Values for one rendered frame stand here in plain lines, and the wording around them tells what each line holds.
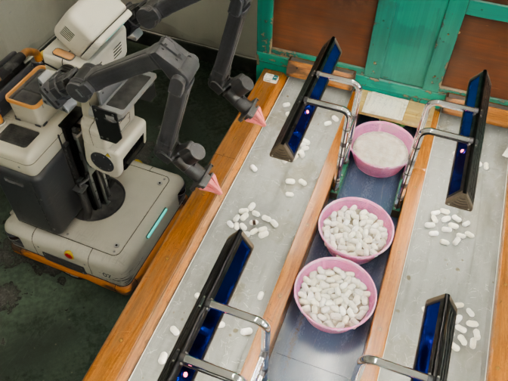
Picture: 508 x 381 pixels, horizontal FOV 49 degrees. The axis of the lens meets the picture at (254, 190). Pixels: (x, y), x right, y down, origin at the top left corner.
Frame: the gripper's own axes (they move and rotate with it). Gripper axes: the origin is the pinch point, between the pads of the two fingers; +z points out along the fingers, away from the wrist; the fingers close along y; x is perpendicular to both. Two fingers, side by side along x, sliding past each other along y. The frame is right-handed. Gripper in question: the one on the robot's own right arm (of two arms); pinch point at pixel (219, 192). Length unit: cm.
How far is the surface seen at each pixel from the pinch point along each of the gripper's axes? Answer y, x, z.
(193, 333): -62, -32, -1
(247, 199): 9.9, 4.8, 12.8
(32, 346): -47, 113, 0
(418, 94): 84, -32, 45
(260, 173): 23.7, 4.9, 12.8
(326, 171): 31.7, -12.5, 29.4
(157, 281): -35.0, 12.0, 0.3
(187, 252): -20.7, 9.7, 3.8
